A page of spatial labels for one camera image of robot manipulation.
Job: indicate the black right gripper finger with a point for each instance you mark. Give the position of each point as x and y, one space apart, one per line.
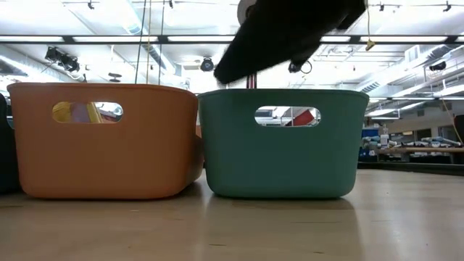
246 54

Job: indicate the light teal plastic bin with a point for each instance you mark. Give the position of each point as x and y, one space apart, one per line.
282 159

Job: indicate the orange plastic bin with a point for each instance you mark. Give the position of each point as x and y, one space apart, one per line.
108 159

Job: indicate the red desk lamp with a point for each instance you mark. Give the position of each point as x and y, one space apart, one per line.
251 81

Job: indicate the red bin rack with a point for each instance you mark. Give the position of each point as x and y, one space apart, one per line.
302 119

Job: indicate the black overhead beam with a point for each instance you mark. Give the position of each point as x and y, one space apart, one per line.
108 39

